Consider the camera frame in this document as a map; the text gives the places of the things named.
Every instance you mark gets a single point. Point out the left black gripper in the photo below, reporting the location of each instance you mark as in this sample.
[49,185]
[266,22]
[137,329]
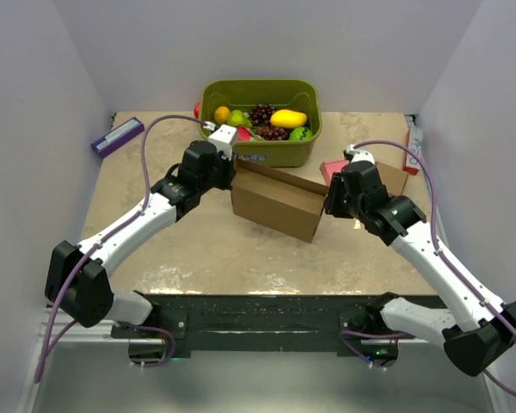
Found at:
[230,170]

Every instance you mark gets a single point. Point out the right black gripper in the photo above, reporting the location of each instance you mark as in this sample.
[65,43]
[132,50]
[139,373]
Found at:
[331,203]

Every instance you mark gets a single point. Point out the large cardboard box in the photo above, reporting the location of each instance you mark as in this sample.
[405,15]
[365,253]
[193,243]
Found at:
[277,200]

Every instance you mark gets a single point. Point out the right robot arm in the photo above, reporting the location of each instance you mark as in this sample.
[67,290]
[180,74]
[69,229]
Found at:
[477,326]

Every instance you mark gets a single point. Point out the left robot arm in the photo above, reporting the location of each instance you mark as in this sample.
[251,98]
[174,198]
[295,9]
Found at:
[78,275]

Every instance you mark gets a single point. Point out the small brown cardboard box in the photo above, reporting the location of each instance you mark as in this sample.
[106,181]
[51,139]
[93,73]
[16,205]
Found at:
[393,178]

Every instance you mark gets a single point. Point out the purple rectangular box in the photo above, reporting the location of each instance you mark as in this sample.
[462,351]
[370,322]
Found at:
[117,137]

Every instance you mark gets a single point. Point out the red white toothpaste box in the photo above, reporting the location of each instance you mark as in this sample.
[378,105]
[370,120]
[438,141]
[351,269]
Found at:
[414,145]

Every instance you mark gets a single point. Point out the pink rectangular block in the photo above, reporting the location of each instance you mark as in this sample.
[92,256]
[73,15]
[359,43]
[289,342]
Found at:
[328,169]

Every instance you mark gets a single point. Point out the orange fruit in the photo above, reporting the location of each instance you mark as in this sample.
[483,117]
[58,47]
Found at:
[221,115]

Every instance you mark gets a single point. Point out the green pear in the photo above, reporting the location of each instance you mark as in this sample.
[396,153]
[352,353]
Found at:
[238,118]

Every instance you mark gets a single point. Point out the red fruit behind bin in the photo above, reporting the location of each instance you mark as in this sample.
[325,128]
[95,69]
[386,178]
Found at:
[196,110]

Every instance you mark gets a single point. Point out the dark grape bunch lower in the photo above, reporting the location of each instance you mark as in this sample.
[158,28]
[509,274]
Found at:
[272,133]

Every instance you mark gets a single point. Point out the dark grape bunch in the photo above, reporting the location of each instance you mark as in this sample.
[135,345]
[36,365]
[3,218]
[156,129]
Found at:
[272,133]
[261,114]

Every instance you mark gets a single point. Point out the dark grape bunch upper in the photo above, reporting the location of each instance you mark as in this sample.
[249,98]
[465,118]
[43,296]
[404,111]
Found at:
[261,114]

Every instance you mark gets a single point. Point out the yellow mango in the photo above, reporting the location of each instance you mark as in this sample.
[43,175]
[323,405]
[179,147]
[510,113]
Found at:
[286,118]

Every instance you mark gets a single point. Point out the green plastic bin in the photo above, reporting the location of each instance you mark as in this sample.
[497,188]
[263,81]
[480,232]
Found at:
[243,94]

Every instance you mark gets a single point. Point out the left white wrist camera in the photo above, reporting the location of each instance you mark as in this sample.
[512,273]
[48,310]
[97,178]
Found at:
[223,137]

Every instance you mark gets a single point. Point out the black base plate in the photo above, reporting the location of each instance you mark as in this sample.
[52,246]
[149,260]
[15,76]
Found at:
[186,324]

